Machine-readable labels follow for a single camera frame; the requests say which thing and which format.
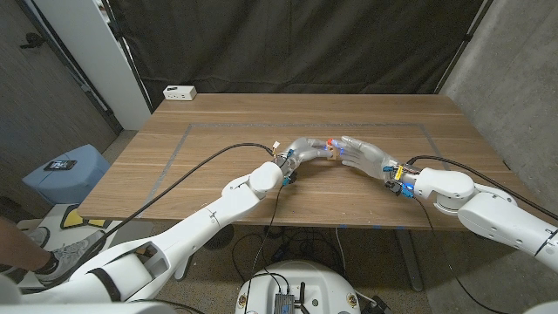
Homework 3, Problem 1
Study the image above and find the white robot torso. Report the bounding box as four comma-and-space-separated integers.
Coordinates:
235, 260, 362, 314

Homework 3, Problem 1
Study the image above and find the black backdrop curtain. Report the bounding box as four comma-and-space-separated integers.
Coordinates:
106, 0, 496, 110

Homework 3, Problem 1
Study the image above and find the grey black sneaker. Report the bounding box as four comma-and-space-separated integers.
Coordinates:
24, 226, 51, 249
34, 229, 107, 288

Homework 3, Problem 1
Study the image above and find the black backdrop stand pole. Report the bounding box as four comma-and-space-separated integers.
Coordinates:
99, 0, 153, 113
435, 0, 496, 95

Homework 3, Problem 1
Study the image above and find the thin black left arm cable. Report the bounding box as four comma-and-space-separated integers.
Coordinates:
242, 185, 284, 314

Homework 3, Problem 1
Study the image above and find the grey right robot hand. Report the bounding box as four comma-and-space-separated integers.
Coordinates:
330, 135, 419, 183

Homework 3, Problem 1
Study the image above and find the white floor platform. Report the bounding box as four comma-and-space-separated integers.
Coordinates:
15, 203, 153, 291

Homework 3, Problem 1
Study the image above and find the black door handle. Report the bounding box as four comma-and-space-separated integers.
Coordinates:
19, 32, 47, 49

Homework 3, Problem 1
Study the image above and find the white pillar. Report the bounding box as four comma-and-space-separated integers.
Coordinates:
32, 0, 152, 131

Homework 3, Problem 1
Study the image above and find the black smartphone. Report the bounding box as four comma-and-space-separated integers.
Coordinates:
43, 159, 78, 172

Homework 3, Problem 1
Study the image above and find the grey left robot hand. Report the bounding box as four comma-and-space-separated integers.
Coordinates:
276, 136, 336, 175

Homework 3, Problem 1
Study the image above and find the person's bare leg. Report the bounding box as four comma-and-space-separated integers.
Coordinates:
0, 215, 49, 274

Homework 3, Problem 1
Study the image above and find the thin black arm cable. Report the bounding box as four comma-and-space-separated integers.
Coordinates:
413, 195, 511, 314
242, 185, 284, 314

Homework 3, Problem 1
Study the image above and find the grey module on torso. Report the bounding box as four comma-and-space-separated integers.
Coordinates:
273, 292, 296, 314

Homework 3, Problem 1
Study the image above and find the blue stool with phone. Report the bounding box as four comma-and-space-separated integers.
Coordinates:
21, 143, 112, 206

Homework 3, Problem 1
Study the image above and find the round black floor fan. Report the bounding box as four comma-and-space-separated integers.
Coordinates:
202, 224, 235, 252

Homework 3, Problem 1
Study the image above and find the white power strip box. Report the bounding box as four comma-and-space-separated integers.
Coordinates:
162, 85, 198, 102

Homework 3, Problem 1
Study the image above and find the white table leg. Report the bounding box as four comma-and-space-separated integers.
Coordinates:
173, 256, 193, 281

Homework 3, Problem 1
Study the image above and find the black floor cable tangle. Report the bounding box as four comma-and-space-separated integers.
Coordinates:
230, 224, 345, 284

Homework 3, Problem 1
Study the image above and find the grey table leg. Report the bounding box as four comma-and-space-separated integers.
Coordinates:
394, 229, 425, 292

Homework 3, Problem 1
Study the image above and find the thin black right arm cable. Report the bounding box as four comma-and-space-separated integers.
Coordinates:
413, 195, 511, 314

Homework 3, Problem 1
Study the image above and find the yellow black floor pedal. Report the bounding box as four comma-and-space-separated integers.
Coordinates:
59, 203, 112, 230

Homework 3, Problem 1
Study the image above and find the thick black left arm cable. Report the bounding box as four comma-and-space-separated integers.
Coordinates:
43, 142, 276, 291

